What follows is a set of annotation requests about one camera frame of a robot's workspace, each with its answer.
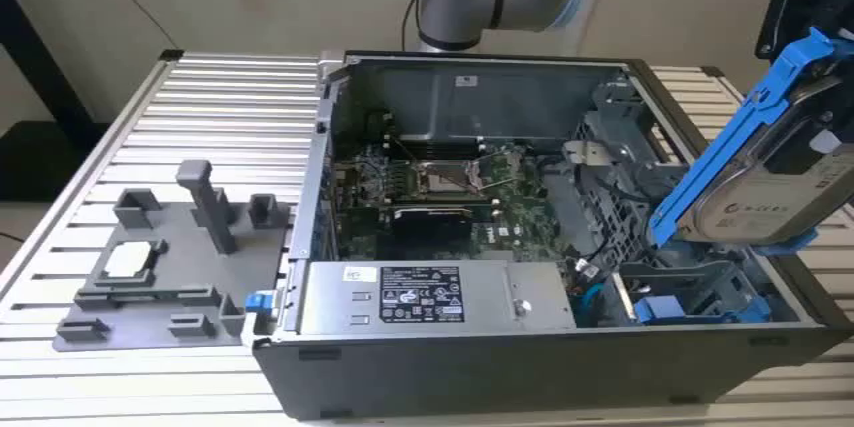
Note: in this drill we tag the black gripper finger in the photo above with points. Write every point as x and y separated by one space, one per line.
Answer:
803 154

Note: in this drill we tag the black furniture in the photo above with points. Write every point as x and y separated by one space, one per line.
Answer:
40 97

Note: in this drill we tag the blue case latch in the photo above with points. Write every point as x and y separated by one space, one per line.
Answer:
256 304

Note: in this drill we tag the black graphics card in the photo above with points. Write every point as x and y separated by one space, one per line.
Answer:
427 229

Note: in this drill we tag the black table corner cap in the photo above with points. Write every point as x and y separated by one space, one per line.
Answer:
171 54
711 70

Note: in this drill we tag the CPU socket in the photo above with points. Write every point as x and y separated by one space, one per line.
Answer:
436 186

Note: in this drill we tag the green motherboard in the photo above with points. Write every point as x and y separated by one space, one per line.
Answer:
527 227

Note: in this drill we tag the silver power supply unit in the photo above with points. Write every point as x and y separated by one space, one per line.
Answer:
533 277

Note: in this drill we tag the silver metal bracket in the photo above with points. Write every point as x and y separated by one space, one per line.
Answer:
594 152

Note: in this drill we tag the open black PC case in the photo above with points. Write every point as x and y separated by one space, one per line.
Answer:
467 377

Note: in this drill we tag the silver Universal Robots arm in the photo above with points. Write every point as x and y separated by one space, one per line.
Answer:
460 12

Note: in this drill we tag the grey metal disk bay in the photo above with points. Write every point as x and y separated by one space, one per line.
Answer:
614 227

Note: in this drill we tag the silver CPU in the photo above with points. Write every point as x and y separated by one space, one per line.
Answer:
129 259

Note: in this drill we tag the grey parts rack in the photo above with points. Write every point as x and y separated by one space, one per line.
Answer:
180 267

